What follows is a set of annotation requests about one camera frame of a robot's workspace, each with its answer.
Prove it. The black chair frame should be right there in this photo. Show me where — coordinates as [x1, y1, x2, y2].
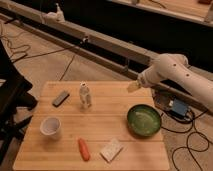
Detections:
[0, 41, 37, 165]

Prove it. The clear plastic bottle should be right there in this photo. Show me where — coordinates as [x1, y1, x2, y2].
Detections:
[79, 82, 91, 108]

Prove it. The white ceramic cup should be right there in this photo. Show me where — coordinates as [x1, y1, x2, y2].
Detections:
[40, 117, 61, 140]

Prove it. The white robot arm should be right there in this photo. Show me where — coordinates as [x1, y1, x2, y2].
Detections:
[127, 53, 213, 112]

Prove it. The metal rail beam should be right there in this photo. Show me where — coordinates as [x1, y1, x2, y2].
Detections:
[0, 0, 213, 113]

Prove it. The green bowl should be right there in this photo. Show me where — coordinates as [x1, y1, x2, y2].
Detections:
[127, 104, 161, 137]

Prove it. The orange carrot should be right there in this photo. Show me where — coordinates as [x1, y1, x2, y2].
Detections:
[78, 139, 90, 161]

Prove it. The white sponge block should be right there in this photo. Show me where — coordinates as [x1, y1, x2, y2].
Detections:
[100, 138, 123, 162]

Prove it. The blue electronic box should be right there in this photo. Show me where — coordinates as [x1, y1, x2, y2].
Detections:
[169, 99, 188, 118]

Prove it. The dark grey rectangular block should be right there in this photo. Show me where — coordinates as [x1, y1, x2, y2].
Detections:
[52, 91, 70, 107]

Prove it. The black floor cable left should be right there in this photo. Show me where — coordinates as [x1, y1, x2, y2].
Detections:
[0, 19, 88, 82]

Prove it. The wooden table board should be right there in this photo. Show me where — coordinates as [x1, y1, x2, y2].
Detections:
[13, 81, 169, 171]

